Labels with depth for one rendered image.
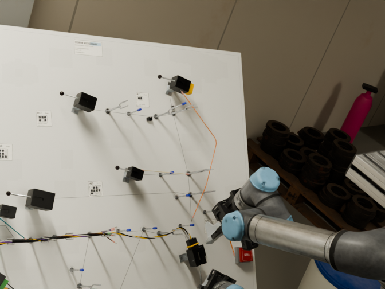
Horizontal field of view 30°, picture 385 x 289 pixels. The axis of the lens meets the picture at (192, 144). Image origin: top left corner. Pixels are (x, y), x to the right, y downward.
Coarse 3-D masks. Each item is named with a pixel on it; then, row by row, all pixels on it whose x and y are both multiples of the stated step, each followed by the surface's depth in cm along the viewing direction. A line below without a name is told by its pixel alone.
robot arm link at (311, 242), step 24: (240, 216) 184; (264, 216) 182; (240, 240) 185; (264, 240) 179; (288, 240) 173; (312, 240) 167; (336, 240) 162; (360, 240) 159; (384, 240) 158; (336, 264) 162; (360, 264) 158; (384, 264) 157
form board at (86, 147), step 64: (0, 64) 216; (64, 64) 228; (128, 64) 240; (192, 64) 255; (0, 128) 213; (64, 128) 225; (128, 128) 237; (192, 128) 251; (0, 192) 211; (64, 192) 222; (128, 192) 234; (192, 192) 247; (0, 256) 208; (64, 256) 219; (128, 256) 230
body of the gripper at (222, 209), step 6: (234, 192) 209; (228, 198) 214; (216, 204) 214; (222, 204) 214; (228, 204) 212; (234, 204) 207; (216, 210) 216; (222, 210) 212; (228, 210) 212; (234, 210) 210; (216, 216) 216; (222, 216) 214
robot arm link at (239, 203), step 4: (236, 196) 206; (240, 196) 203; (236, 200) 205; (240, 200) 204; (236, 204) 206; (240, 204) 204; (244, 204) 203; (240, 208) 205; (244, 208) 204; (248, 208) 203
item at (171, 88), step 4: (160, 76) 239; (176, 76) 240; (180, 76) 240; (172, 80) 240; (176, 80) 239; (180, 80) 240; (184, 80) 241; (188, 80) 242; (168, 84) 248; (172, 84) 240; (176, 84) 239; (180, 84) 240; (184, 84) 241; (188, 84) 241; (168, 88) 246; (172, 88) 241; (176, 88) 240; (180, 88) 240; (184, 88) 240; (188, 88) 241; (168, 92) 247; (180, 92) 243; (184, 92) 242
